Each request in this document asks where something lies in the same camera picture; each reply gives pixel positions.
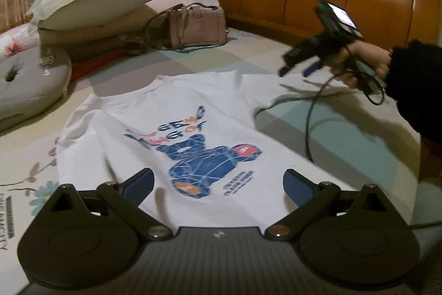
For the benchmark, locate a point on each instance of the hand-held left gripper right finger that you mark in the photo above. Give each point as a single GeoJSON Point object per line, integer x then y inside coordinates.
{"type": "Point", "coordinates": [293, 185]}

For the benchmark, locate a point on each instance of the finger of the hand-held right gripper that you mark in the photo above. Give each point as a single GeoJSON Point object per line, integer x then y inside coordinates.
{"type": "Point", "coordinates": [293, 58]}
{"type": "Point", "coordinates": [313, 68]}

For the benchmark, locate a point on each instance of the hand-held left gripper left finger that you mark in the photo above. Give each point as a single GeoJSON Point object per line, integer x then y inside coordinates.
{"type": "Point", "coordinates": [140, 185]}

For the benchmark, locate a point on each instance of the white printed long-sleeve shirt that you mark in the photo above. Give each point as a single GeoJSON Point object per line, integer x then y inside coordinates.
{"type": "Point", "coordinates": [207, 101]}

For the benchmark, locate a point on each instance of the person's right forearm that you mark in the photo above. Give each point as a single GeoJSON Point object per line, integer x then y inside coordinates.
{"type": "Point", "coordinates": [417, 84]}

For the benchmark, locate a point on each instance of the person's right hand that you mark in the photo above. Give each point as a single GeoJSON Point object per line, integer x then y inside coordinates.
{"type": "Point", "coordinates": [373, 54]}

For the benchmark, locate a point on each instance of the pink handbag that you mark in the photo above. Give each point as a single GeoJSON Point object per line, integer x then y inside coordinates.
{"type": "Point", "coordinates": [196, 27]}

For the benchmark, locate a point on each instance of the red cloth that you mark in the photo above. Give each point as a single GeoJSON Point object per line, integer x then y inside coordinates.
{"type": "Point", "coordinates": [89, 68]}

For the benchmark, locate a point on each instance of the grey round cushion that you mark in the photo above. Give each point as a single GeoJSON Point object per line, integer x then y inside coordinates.
{"type": "Point", "coordinates": [31, 80]}

